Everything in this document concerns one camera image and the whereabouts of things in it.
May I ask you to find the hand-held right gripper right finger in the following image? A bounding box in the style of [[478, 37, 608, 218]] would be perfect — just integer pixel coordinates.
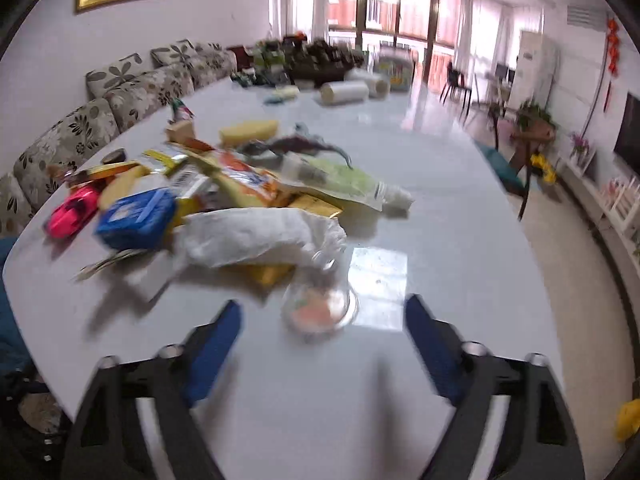
[[404, 294, 586, 480]]

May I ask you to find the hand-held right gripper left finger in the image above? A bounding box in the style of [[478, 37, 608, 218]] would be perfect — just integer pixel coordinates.
[[60, 300, 243, 480]]

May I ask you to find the clear round lid container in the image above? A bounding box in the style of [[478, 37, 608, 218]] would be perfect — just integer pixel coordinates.
[[281, 252, 360, 333]]

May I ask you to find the grey green dinosaur toy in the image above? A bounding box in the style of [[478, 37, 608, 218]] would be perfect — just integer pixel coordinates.
[[239, 122, 355, 170]]

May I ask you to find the plain yellow packet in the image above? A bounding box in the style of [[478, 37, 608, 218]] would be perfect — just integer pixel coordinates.
[[220, 262, 296, 288], [285, 194, 344, 219]]

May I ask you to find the white crumpled plastic bag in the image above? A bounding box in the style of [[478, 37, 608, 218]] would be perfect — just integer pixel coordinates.
[[172, 207, 347, 273]]

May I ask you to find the blue white packet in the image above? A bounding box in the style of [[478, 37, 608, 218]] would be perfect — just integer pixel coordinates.
[[95, 187, 177, 251]]

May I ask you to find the white barcode packet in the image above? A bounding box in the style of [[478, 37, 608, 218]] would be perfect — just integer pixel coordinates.
[[167, 167, 221, 202]]

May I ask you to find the orange white snack packet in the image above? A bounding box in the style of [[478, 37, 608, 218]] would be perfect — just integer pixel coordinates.
[[200, 150, 281, 208]]

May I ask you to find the pale yellow wrapper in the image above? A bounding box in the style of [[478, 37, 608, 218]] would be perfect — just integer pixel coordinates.
[[100, 166, 151, 210]]

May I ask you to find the green pouch with white cap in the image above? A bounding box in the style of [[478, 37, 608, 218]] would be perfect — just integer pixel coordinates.
[[280, 154, 416, 213]]

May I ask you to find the wooden chair with teal cushion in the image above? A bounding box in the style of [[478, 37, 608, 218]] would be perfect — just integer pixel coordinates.
[[475, 110, 558, 221]]

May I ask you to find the pink toy car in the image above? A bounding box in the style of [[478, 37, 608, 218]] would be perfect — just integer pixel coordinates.
[[45, 185, 103, 239]]

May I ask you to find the yellow object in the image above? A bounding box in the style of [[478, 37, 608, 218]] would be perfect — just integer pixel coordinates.
[[615, 400, 640, 443]]

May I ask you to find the blue cloth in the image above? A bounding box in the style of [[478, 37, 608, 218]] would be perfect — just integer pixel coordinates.
[[0, 237, 36, 376]]

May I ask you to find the yellow toy on floor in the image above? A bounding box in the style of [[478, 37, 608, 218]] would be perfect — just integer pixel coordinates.
[[530, 152, 558, 184]]

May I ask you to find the brown orange snack wrapper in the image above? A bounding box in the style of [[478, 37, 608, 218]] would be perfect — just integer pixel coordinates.
[[65, 149, 146, 187]]

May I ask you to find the yellow sponge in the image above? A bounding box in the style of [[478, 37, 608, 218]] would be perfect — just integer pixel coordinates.
[[220, 120, 279, 148]]

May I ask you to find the small wooden block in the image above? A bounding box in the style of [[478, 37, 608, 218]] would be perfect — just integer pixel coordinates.
[[166, 121, 197, 145]]

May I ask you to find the white low cabinet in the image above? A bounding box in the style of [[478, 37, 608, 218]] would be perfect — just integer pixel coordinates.
[[555, 155, 640, 261]]

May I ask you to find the potted green plant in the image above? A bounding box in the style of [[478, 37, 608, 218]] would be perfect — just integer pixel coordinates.
[[517, 102, 553, 133]]

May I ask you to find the floral patterned sofa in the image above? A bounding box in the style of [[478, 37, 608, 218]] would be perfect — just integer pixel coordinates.
[[0, 40, 238, 237]]

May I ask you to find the cream and blue small dish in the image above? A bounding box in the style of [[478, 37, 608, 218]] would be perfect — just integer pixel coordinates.
[[265, 86, 300, 105]]

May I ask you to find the dark metal chair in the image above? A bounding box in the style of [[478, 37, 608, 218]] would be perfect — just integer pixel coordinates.
[[440, 62, 473, 111]]

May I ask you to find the dark green toy heap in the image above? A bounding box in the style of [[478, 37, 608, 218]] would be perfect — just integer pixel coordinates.
[[232, 71, 273, 89]]

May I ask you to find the desk with monitors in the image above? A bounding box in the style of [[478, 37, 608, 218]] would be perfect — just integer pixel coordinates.
[[475, 62, 517, 107]]

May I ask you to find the clear jar with yellow label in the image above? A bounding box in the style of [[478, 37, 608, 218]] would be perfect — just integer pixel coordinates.
[[375, 52, 418, 92]]

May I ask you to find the black television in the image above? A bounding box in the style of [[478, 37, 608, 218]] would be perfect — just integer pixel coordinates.
[[614, 92, 640, 171]]

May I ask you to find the white standing air conditioner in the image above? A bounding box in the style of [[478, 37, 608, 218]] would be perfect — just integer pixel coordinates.
[[507, 30, 558, 111]]

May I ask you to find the large window with curtains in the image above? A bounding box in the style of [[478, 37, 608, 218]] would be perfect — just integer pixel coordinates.
[[270, 0, 546, 86]]

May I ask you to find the red hanging decoration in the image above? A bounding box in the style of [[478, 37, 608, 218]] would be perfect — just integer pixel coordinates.
[[602, 17, 621, 111]]

